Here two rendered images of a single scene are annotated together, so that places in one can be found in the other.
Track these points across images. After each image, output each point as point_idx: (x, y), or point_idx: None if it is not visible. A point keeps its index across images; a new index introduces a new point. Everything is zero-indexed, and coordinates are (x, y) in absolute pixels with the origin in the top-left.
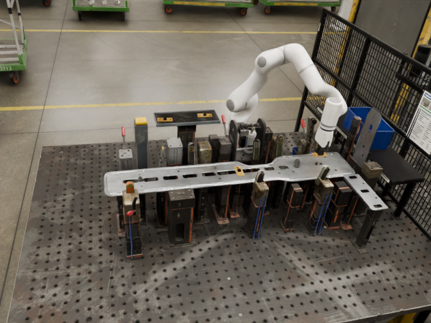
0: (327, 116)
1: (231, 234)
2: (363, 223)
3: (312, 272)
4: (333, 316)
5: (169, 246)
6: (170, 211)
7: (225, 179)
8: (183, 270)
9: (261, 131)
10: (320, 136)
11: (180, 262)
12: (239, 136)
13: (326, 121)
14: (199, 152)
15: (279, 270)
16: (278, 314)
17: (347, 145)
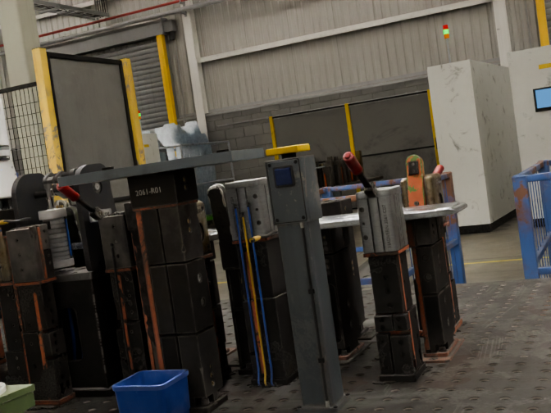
0: (6, 125)
1: (234, 341)
2: (4, 348)
3: None
4: (225, 301)
5: (368, 329)
6: (352, 237)
7: (208, 229)
8: (371, 317)
9: (42, 198)
10: (6, 179)
11: (366, 322)
12: (37, 254)
13: (7, 138)
14: (203, 211)
15: (225, 319)
16: None
17: None
